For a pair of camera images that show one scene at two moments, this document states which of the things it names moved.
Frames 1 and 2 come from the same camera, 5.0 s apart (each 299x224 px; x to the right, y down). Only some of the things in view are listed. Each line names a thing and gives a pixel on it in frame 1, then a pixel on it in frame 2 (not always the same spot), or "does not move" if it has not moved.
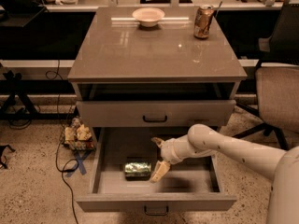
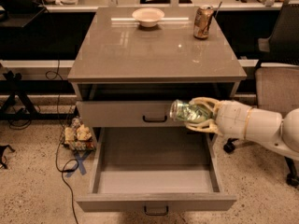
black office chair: x=277 y=83 does not move
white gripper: x=168 y=151 → x=232 y=119
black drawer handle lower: x=155 y=214 does not move
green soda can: x=137 y=171 → x=192 y=113
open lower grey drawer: x=123 y=159 does not move
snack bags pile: x=78 y=136 does not move
